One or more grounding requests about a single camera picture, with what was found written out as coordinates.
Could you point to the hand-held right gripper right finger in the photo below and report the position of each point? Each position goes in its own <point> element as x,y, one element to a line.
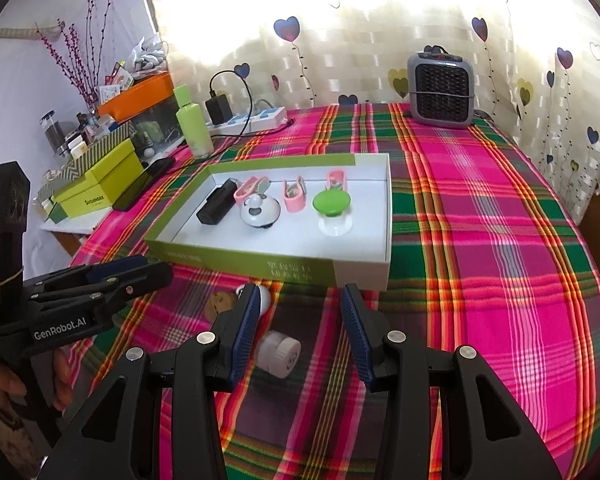
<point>357,335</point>

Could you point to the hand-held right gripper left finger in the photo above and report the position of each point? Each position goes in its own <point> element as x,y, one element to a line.
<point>242,330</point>

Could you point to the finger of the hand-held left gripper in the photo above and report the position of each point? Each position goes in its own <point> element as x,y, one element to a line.
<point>140,282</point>
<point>115,267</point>

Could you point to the small white double wheel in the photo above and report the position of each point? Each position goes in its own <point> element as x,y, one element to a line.
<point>264,297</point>

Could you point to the white round roller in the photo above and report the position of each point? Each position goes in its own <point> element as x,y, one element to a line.
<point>280,352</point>

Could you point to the green cardboard box tray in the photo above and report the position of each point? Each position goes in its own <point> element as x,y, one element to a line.
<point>290,242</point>

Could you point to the black rectangular stamp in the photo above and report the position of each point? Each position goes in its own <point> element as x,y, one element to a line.
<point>215,207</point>

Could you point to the white panda face toy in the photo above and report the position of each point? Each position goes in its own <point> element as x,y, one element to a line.
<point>260,214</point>

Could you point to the pink clip with white roller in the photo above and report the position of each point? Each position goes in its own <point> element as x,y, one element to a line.
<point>245,192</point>

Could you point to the person's left hand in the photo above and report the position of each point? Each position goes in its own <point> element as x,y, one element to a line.
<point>64,377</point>

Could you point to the brown walnut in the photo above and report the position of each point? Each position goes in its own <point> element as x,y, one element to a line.
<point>220,305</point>

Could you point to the white side table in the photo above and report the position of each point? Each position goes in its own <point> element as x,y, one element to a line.
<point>70,227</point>

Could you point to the black smartphone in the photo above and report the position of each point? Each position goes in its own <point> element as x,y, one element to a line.
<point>140,185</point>

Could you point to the yellow-green cardboard box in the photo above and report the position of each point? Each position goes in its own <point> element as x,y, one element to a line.
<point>105,180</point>

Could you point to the grey striped gift box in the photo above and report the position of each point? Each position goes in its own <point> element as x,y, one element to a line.
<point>80,162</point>

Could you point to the glass jar with black lid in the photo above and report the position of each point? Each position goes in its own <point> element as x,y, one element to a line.
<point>54,135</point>

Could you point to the pink clip with grey insert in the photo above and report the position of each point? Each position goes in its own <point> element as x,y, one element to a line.
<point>295,202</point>

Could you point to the plaid tablecloth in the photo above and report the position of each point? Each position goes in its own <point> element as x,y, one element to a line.
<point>480,260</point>

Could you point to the clear glass tank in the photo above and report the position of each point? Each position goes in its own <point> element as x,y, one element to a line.
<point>155,120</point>

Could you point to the pink clip with green roller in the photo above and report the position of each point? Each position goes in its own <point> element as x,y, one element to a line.
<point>336,177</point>

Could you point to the green lotion bottle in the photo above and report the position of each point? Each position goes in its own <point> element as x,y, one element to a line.
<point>195,130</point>

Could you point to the purple dried flower branches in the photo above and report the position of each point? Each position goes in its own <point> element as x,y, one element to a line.
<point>86,91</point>

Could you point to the orange storage box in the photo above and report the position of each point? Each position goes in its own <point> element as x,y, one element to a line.
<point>135,95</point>

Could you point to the black charger adapter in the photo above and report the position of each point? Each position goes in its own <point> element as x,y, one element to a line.
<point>218,107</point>

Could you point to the white power strip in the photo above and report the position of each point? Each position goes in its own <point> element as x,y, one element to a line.
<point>260,117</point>

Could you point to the white plastic bag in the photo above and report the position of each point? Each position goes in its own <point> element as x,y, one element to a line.
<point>147,55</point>

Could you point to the grey desktop heater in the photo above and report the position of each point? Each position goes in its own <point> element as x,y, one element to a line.
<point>440,90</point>

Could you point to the heart print curtain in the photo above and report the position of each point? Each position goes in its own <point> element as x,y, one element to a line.
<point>380,35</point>

